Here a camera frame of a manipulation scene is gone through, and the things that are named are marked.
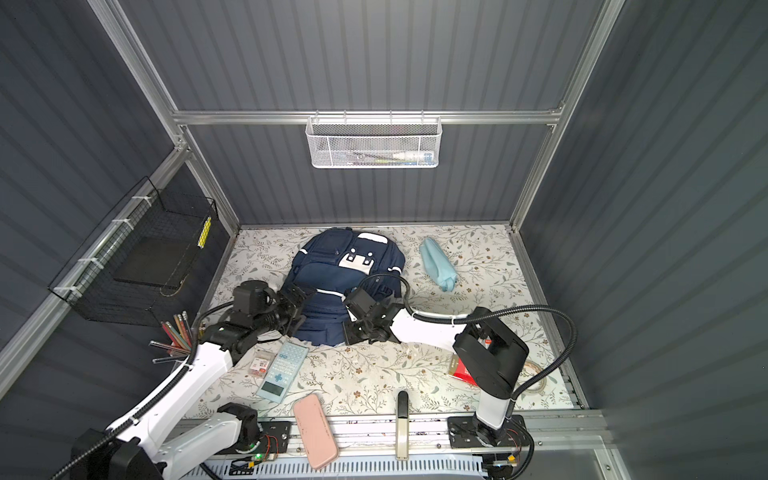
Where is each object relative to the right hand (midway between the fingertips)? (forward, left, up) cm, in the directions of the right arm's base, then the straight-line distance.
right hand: (347, 334), depth 85 cm
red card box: (-8, -32, -6) cm, 33 cm away
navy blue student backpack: (+22, +5, +4) cm, 23 cm away
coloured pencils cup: (-3, +44, +7) cm, 45 cm away
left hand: (+5, +8, +11) cm, 15 cm away
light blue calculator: (-10, +17, -4) cm, 20 cm away
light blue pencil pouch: (+25, -29, 0) cm, 38 cm away
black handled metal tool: (-23, -16, -3) cm, 28 cm away
